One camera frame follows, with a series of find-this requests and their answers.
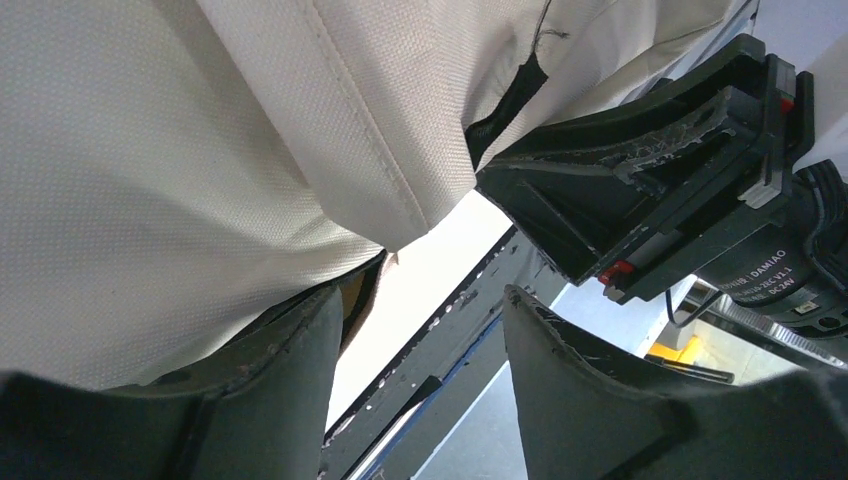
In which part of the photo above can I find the beige canvas student bag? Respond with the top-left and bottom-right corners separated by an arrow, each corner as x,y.
1,1 -> 736,389

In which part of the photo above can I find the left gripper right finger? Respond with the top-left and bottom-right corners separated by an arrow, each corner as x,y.
503,285 -> 847,479

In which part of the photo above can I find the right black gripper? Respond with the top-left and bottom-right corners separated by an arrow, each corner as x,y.
478,34 -> 847,338

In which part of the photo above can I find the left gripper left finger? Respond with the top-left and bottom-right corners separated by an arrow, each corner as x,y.
1,287 -> 343,479

